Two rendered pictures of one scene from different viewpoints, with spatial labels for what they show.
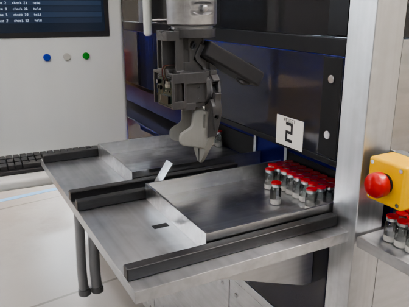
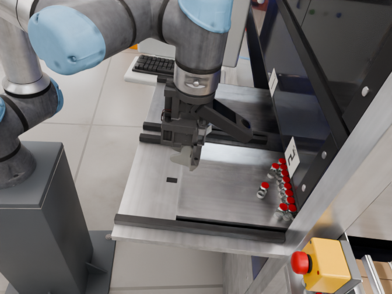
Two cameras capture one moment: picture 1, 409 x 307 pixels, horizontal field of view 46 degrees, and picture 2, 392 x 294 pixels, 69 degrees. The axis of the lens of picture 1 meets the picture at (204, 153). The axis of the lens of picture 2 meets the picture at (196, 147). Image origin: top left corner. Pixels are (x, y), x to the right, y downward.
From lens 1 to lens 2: 0.48 m
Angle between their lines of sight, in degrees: 34
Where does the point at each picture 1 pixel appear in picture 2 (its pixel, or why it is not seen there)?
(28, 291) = not seen: hidden behind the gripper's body
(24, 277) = not seen: hidden behind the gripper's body
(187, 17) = (181, 86)
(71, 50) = not seen: outside the picture
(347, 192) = (294, 235)
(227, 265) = (177, 242)
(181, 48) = (177, 103)
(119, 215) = (157, 157)
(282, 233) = (232, 235)
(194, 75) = (181, 128)
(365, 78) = (339, 184)
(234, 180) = (253, 156)
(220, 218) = (212, 192)
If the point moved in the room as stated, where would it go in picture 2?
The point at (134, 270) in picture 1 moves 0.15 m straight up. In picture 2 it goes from (118, 221) to (112, 179)
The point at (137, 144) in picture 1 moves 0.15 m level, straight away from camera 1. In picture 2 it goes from (220, 87) to (232, 70)
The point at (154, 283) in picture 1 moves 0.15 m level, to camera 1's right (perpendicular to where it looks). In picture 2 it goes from (126, 234) to (181, 272)
